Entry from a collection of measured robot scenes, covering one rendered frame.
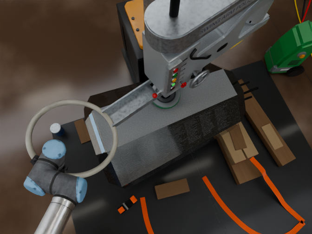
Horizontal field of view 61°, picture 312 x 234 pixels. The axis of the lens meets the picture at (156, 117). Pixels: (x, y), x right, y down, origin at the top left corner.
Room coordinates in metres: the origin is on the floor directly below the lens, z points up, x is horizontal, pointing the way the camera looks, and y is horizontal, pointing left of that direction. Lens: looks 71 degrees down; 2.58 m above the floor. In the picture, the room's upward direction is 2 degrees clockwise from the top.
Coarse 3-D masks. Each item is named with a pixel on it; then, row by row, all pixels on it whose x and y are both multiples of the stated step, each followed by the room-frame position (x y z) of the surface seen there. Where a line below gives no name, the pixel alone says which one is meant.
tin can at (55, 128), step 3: (54, 123) 0.74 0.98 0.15; (57, 123) 0.74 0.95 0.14; (51, 126) 0.71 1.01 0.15; (54, 126) 0.71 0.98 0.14; (57, 126) 0.71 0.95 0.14; (60, 126) 0.72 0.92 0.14; (51, 129) 0.68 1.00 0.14; (54, 129) 0.69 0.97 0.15; (57, 129) 0.69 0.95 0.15; (60, 129) 0.69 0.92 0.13; (63, 129) 0.71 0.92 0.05; (54, 132) 0.65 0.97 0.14; (57, 132) 0.66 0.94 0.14; (60, 132) 0.67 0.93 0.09; (63, 132) 0.68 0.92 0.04; (57, 135) 0.65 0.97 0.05; (60, 135) 0.66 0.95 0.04
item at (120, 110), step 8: (200, 72) 0.83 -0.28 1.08; (136, 88) 0.70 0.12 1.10; (144, 88) 0.72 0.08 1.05; (152, 88) 0.72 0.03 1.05; (128, 96) 0.65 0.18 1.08; (136, 96) 0.66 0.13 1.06; (144, 96) 0.66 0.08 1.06; (160, 96) 0.67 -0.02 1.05; (112, 104) 0.58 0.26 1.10; (120, 104) 0.60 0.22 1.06; (128, 104) 0.60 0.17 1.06; (136, 104) 0.60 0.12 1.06; (144, 104) 0.59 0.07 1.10; (112, 112) 0.55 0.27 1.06; (120, 112) 0.55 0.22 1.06; (128, 112) 0.55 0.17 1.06; (136, 112) 0.55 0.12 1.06; (112, 120) 0.49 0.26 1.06; (120, 120) 0.48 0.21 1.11
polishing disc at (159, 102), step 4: (156, 88) 0.81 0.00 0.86; (176, 92) 0.79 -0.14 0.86; (172, 96) 0.76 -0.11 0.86; (176, 96) 0.76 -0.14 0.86; (156, 100) 0.72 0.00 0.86; (160, 100) 0.72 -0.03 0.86; (164, 100) 0.72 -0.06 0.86; (168, 100) 0.72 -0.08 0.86; (172, 100) 0.72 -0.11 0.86; (176, 100) 0.72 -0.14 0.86; (156, 104) 0.69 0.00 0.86; (160, 104) 0.69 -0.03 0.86; (164, 104) 0.69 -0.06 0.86; (168, 104) 0.69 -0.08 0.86; (172, 104) 0.69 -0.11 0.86
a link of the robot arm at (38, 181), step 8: (40, 160) 0.17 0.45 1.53; (48, 160) 0.17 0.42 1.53; (32, 168) 0.13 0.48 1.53; (40, 168) 0.13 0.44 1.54; (48, 168) 0.13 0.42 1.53; (56, 168) 0.14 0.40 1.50; (32, 176) 0.10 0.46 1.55; (40, 176) 0.10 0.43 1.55; (48, 176) 0.10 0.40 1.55; (24, 184) 0.07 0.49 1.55; (32, 184) 0.07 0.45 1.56; (40, 184) 0.07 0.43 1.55; (48, 184) 0.07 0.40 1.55; (32, 192) 0.04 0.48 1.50; (40, 192) 0.04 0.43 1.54; (48, 192) 0.04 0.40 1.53
